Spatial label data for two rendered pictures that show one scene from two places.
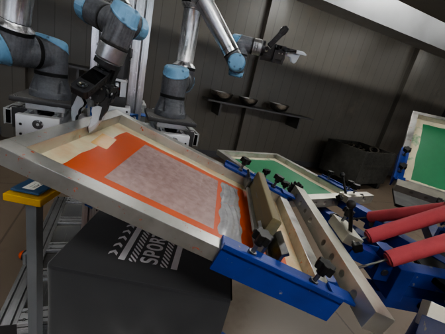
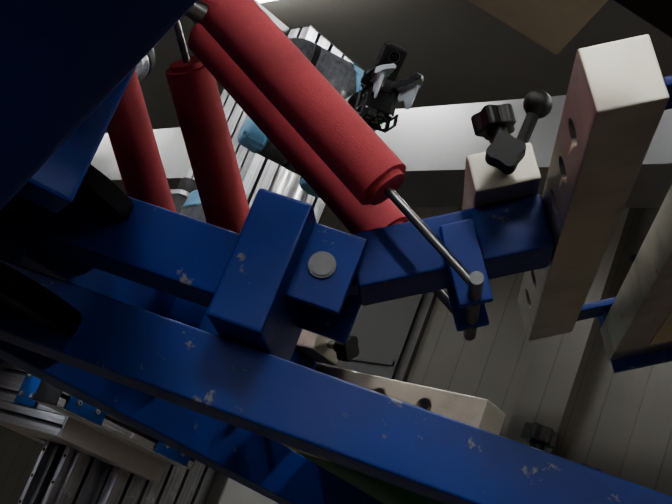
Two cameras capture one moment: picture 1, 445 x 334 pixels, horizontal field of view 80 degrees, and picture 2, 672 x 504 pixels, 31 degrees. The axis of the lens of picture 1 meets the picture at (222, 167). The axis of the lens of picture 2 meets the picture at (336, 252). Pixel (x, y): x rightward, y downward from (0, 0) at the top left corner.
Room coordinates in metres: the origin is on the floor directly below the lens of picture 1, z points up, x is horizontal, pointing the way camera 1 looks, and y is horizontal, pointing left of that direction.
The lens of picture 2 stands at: (0.87, -2.13, 0.73)
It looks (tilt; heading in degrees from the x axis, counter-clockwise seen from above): 17 degrees up; 74
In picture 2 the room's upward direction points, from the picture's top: 22 degrees clockwise
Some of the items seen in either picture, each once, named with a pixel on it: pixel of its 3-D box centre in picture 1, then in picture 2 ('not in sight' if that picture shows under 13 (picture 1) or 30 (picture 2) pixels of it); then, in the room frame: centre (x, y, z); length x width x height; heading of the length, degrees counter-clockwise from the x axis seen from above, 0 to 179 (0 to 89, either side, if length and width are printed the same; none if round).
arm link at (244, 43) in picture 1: (242, 44); not in sight; (1.41, 0.04, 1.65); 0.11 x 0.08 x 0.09; 89
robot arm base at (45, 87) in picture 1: (51, 84); not in sight; (1.09, 0.76, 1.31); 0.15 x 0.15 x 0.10
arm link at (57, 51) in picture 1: (49, 54); not in sight; (1.08, 0.76, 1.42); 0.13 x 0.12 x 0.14; 157
